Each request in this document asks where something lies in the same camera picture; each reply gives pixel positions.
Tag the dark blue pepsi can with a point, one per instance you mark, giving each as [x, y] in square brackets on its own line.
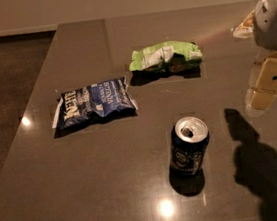
[189, 141]

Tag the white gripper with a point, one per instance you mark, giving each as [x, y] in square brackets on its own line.
[271, 27]

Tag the blue chip bag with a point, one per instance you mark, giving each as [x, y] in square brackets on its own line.
[91, 102]

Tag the green chip bag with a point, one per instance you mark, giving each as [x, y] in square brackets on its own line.
[170, 56]

